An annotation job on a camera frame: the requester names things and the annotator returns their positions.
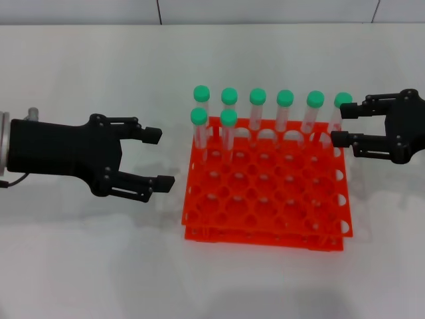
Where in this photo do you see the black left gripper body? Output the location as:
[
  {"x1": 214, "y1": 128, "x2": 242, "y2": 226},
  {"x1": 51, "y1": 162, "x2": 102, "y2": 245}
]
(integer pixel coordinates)
[{"x1": 6, "y1": 113, "x2": 126, "y2": 197}]

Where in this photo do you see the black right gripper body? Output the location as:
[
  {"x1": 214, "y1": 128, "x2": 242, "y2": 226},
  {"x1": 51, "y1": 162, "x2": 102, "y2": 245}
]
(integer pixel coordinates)
[{"x1": 383, "y1": 88, "x2": 425, "y2": 165}]

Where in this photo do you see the green capped clear test tube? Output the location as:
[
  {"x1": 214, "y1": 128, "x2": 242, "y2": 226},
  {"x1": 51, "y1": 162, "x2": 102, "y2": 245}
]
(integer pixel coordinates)
[
  {"x1": 219, "y1": 109, "x2": 238, "y2": 165},
  {"x1": 189, "y1": 107, "x2": 209, "y2": 163},
  {"x1": 220, "y1": 87, "x2": 238, "y2": 110},
  {"x1": 300, "y1": 90, "x2": 325, "y2": 140},
  {"x1": 248, "y1": 88, "x2": 268, "y2": 140},
  {"x1": 327, "y1": 92, "x2": 353, "y2": 140},
  {"x1": 275, "y1": 89, "x2": 295, "y2": 140},
  {"x1": 193, "y1": 85, "x2": 211, "y2": 134}
]

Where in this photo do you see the orange plastic test tube rack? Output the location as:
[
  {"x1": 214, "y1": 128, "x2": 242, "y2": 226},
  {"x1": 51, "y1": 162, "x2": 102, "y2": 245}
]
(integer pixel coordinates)
[{"x1": 181, "y1": 116, "x2": 355, "y2": 253}]

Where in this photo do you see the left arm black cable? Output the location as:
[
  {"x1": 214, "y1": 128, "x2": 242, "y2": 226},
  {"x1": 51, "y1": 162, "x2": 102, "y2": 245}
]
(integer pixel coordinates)
[{"x1": 0, "y1": 172, "x2": 29, "y2": 189}]

